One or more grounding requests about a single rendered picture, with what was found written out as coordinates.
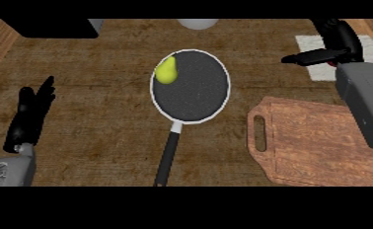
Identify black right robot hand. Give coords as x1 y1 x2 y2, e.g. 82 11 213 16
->
279 19 365 67

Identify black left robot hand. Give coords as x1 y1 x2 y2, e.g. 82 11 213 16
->
1 75 57 155

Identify wooden cutting board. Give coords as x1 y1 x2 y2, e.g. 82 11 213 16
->
246 96 373 188

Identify yellow-green pear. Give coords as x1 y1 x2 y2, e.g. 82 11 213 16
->
153 55 179 85

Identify black frying pan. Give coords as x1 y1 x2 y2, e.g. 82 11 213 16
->
148 48 231 188

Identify white cloth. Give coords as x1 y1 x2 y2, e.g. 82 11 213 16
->
294 35 373 82

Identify black appliance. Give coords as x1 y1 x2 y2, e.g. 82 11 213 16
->
0 19 104 39

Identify white round container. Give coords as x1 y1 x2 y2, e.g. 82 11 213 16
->
175 19 219 31

